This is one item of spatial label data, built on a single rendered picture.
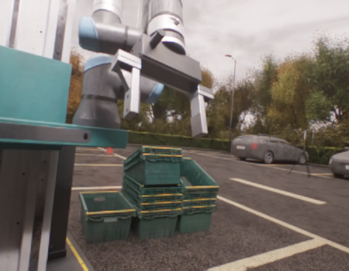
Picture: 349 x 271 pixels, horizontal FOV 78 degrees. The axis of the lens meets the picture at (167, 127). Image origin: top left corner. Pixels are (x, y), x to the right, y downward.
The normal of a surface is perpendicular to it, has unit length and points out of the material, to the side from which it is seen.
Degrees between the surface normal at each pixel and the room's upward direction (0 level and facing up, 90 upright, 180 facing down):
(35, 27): 90
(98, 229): 92
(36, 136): 90
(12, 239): 90
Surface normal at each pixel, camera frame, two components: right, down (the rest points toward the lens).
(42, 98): 0.63, 0.02
